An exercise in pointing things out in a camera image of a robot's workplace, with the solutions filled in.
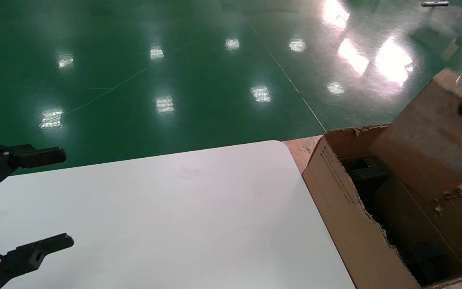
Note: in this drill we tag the big open cardboard box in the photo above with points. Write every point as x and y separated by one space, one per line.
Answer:
347 224

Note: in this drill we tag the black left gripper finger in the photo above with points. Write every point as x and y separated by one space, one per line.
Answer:
26 257
34 156

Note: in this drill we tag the small narrow cardboard box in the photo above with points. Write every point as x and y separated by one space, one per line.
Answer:
399 216

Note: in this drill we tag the black foam block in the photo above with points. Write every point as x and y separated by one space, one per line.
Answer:
369 170
427 261

